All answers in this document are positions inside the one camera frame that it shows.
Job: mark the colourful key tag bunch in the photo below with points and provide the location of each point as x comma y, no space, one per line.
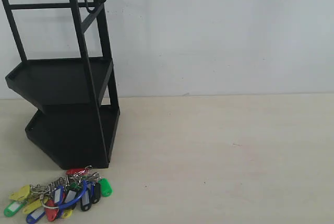
57,200

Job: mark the black two-tier shelf rack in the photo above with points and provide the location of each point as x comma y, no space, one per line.
76,98

